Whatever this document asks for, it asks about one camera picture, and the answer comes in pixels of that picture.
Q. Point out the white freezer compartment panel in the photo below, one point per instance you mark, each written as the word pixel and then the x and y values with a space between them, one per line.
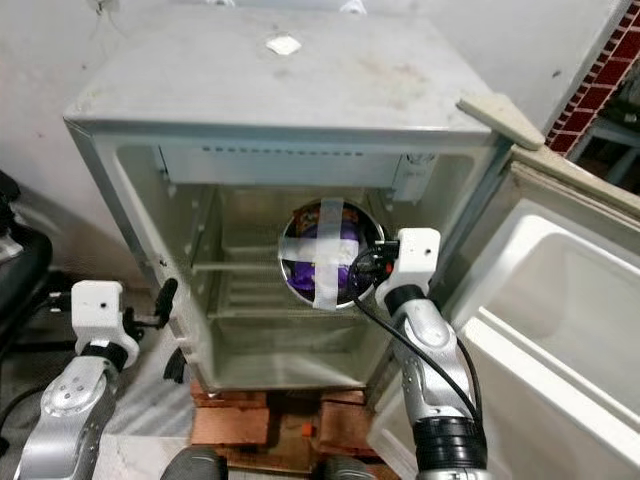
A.
pixel 280 165

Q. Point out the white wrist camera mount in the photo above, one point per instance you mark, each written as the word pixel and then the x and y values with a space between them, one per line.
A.
pixel 100 305
pixel 418 258

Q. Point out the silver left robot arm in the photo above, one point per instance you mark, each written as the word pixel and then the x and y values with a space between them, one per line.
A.
pixel 70 415

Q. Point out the beige fridge hinge cover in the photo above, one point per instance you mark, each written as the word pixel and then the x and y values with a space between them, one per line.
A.
pixel 500 120

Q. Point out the grey right robot leg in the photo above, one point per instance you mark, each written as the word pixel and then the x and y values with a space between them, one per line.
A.
pixel 350 471

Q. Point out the grey robot leg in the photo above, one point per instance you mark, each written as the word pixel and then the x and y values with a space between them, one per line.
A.
pixel 350 471
pixel 195 466

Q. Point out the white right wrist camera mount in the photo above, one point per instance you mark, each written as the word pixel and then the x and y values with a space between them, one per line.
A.
pixel 418 258

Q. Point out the grey fridge door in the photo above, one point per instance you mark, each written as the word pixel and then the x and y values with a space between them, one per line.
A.
pixel 560 300

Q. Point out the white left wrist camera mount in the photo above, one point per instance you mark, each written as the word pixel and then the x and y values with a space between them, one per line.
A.
pixel 100 305

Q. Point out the clear fridge shelf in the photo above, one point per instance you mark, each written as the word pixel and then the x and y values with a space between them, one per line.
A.
pixel 250 313
pixel 235 267

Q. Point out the red brick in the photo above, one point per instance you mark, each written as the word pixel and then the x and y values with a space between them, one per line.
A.
pixel 342 428

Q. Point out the taped steel bowl purple packets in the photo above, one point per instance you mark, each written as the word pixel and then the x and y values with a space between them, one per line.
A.
pixel 322 262

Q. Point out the grey small fridge body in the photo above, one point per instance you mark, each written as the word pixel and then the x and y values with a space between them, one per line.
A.
pixel 240 90

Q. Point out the small white paper piece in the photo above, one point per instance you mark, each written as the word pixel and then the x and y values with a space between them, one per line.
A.
pixel 283 45

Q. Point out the small orange object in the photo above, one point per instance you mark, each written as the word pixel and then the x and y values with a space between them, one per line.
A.
pixel 308 430

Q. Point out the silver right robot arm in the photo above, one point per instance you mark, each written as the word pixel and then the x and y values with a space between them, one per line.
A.
pixel 435 370

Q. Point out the grey left robot leg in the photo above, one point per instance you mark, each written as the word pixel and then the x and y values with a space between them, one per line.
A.
pixel 195 466

